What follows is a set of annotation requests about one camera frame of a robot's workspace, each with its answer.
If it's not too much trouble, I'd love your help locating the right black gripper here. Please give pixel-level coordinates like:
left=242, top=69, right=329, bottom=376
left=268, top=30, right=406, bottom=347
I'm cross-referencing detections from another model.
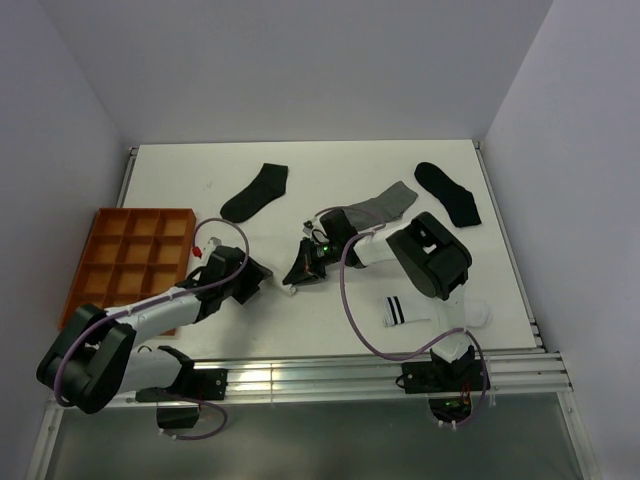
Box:
left=286, top=237, right=342, bottom=287

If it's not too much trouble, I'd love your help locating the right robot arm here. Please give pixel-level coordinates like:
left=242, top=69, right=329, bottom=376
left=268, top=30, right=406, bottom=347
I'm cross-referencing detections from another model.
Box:
left=281, top=207, right=473, bottom=390

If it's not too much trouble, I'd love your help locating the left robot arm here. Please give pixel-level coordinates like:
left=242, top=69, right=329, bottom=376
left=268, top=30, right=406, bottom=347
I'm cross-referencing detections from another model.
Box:
left=36, top=246, right=273, bottom=414

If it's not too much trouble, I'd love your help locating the black sock left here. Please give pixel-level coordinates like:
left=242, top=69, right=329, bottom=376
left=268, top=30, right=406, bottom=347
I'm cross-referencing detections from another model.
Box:
left=220, top=163, right=289, bottom=223

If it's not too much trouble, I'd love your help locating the black sock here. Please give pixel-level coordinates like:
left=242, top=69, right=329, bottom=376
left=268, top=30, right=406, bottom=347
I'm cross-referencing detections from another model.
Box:
left=220, top=163, right=289, bottom=223
left=414, top=162, right=482, bottom=228

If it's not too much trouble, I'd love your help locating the grey sock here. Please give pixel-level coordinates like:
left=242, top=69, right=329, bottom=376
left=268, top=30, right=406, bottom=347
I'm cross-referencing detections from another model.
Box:
left=345, top=181, right=418, bottom=231

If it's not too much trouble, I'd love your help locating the white striped sock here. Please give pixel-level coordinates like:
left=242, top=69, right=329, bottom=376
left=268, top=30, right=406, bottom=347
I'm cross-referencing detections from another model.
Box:
left=382, top=295, right=492, bottom=328

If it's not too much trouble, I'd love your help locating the orange compartment tray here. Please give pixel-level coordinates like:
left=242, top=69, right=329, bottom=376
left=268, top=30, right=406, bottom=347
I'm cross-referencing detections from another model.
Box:
left=58, top=208, right=196, bottom=329

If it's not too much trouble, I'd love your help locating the black sock right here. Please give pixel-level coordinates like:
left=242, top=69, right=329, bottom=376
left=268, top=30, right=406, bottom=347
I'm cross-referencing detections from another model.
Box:
left=414, top=162, right=482, bottom=228

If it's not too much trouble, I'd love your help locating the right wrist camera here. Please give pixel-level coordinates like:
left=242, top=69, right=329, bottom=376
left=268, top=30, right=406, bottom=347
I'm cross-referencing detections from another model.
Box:
left=302, top=217, right=324, bottom=238

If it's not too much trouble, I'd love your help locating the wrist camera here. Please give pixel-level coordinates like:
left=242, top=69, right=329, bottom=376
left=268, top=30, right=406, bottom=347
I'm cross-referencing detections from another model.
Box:
left=191, top=237, right=222, bottom=260
left=302, top=217, right=324, bottom=238

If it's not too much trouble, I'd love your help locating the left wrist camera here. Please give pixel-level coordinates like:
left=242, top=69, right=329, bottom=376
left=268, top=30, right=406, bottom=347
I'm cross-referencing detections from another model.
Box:
left=191, top=237, right=222, bottom=260

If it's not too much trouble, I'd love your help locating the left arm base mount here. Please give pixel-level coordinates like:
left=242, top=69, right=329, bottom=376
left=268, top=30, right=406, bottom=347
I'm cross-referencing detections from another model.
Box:
left=135, top=368, right=228, bottom=436

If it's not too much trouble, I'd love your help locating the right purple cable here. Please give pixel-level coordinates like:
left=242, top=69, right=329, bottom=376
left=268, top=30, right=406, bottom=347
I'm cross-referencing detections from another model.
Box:
left=312, top=207, right=489, bottom=429

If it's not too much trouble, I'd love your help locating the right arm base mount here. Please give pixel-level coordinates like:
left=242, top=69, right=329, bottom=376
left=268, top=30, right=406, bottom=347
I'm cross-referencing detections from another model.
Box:
left=395, top=346, right=491, bottom=427

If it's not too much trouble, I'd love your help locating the aluminium frame rail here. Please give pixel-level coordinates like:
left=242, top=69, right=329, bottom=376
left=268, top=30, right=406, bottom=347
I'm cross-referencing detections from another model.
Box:
left=42, top=349, right=574, bottom=411

